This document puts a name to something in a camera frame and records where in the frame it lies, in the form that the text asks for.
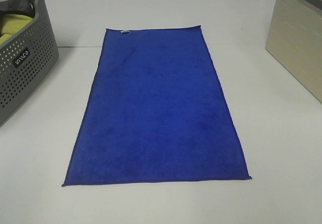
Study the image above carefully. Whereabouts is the grey perforated plastic basket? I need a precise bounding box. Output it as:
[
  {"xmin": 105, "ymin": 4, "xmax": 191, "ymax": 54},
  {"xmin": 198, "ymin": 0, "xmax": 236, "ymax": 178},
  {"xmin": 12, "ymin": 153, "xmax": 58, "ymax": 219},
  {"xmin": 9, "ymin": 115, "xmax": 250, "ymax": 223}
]
[{"xmin": 1, "ymin": 0, "xmax": 59, "ymax": 124}]

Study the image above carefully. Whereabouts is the blue microfiber towel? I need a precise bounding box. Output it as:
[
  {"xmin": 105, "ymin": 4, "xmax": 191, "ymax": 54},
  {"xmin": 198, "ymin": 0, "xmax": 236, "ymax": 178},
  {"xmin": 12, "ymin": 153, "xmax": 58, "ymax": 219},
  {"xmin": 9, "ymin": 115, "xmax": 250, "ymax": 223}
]
[{"xmin": 63, "ymin": 26, "xmax": 250, "ymax": 186}]

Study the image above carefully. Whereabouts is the beige storage box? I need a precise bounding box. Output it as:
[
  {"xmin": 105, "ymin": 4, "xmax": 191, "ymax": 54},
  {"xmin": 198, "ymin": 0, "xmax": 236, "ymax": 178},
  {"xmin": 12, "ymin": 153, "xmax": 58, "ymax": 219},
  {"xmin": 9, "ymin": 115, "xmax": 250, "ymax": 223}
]
[{"xmin": 266, "ymin": 0, "xmax": 321, "ymax": 100}]

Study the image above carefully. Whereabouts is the black cloth in basket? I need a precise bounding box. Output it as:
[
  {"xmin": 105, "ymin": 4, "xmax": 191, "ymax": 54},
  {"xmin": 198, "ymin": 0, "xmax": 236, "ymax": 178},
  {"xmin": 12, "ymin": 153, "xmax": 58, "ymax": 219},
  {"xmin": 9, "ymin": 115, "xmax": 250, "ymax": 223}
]
[{"xmin": 1, "ymin": 0, "xmax": 35, "ymax": 20}]

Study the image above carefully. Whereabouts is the yellow-green towel in basket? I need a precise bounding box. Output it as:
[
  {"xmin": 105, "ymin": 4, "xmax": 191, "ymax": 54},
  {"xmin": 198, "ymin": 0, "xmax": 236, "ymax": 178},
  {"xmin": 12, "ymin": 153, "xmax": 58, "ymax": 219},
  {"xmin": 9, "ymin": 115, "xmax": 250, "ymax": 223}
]
[{"xmin": 1, "ymin": 14, "xmax": 33, "ymax": 44}]

